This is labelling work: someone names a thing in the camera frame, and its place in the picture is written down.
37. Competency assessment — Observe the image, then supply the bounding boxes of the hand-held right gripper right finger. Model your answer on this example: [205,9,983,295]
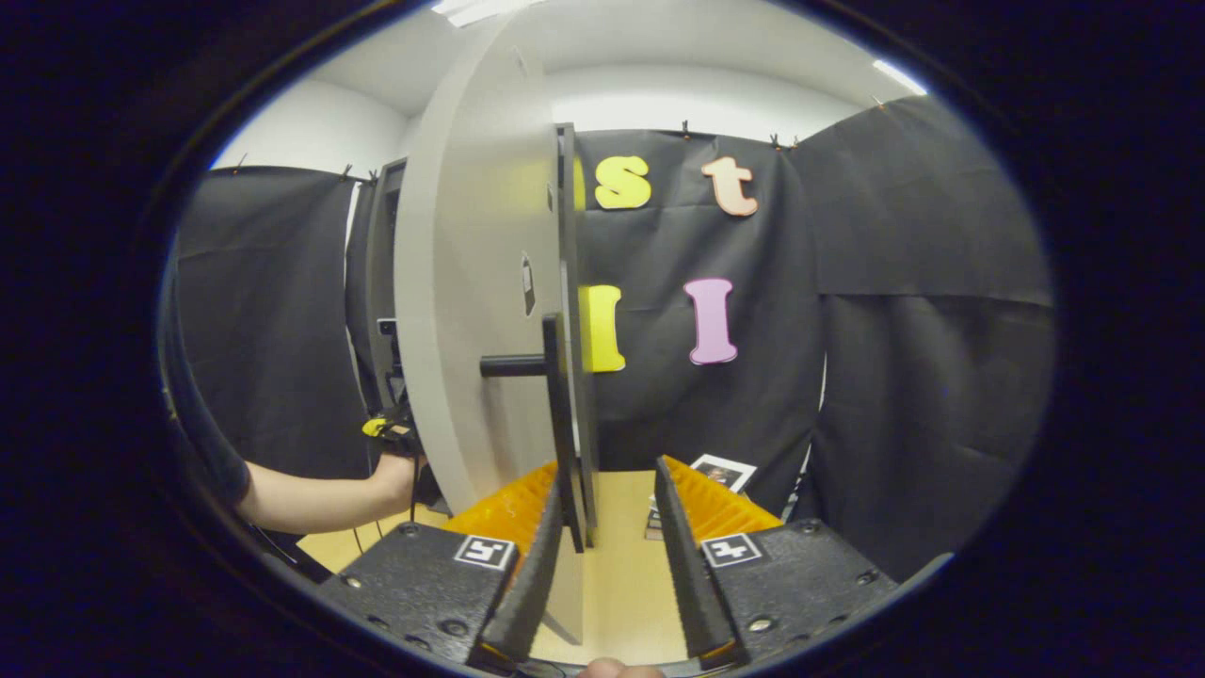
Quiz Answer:
[654,455,902,667]

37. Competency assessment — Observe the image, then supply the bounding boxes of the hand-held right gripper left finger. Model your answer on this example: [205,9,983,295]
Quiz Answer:
[318,460,566,665]

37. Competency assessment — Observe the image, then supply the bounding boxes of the black door handle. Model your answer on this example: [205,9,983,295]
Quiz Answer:
[480,314,586,555]

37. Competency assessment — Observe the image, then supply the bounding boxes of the dark framed cabinet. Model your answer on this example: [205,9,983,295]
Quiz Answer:
[346,122,601,547]

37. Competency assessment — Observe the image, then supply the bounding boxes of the grey cabinet door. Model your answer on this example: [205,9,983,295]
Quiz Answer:
[394,14,586,648]

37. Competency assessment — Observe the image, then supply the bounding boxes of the printed photo card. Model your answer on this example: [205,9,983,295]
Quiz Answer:
[689,454,757,493]

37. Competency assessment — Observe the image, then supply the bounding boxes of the black backdrop cloth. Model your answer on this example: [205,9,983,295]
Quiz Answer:
[174,94,1055,585]

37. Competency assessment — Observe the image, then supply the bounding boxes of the long ceiling light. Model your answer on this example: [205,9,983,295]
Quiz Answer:
[431,0,547,27]

